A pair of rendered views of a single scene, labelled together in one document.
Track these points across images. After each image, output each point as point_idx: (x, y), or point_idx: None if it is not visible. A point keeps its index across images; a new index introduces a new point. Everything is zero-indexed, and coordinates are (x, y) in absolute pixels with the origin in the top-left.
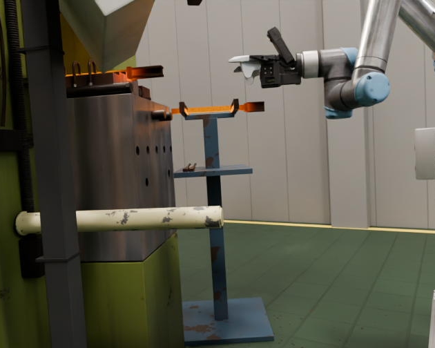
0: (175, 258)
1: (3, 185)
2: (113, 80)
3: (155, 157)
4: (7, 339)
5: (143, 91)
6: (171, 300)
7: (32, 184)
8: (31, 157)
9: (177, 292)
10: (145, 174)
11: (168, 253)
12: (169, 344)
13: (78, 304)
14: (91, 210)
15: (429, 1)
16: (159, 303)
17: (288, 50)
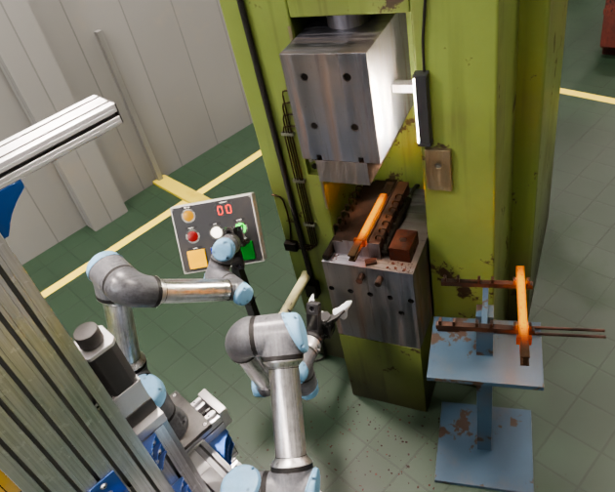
0: (410, 360)
1: (296, 258)
2: (333, 244)
3: (365, 297)
4: (304, 304)
5: (390, 251)
6: (393, 372)
7: (315, 262)
8: (314, 252)
9: (412, 377)
10: (344, 301)
11: (389, 349)
12: (385, 386)
13: (251, 315)
14: (291, 295)
15: (271, 409)
16: (365, 360)
17: (307, 324)
